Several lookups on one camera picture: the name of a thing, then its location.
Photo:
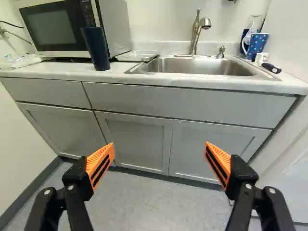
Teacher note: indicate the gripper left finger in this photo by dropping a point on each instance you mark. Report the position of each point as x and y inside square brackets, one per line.
[79, 173]

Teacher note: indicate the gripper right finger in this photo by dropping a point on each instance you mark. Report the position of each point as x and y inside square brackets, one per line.
[240, 173]

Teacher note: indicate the dark blue tall cup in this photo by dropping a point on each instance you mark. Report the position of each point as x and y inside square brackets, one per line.
[96, 48]

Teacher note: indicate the blue dotted paper cup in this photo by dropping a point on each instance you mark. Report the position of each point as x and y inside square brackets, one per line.
[257, 44]

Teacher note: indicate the grey kitchen counter with cabinets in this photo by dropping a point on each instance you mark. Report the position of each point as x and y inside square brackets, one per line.
[168, 103]

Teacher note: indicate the dark blue scrub brush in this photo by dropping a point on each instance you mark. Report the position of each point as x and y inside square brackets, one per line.
[270, 67]

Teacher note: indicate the stainless steel sink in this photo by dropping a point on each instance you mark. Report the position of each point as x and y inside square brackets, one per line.
[204, 66]

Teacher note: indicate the small white container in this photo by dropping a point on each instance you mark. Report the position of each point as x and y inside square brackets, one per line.
[261, 57]

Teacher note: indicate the silver soap dispenser pump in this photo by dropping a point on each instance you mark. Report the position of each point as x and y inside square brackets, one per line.
[221, 51]

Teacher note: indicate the clear plastic bag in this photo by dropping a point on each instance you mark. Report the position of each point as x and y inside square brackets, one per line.
[16, 60]

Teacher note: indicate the blue dish soap bottle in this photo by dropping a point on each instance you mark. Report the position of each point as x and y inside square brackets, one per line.
[245, 41]

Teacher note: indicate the white microwave with black door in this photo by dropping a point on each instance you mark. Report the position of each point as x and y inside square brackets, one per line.
[60, 26]

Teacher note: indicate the silver tap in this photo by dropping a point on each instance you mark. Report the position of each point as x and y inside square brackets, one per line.
[198, 29]

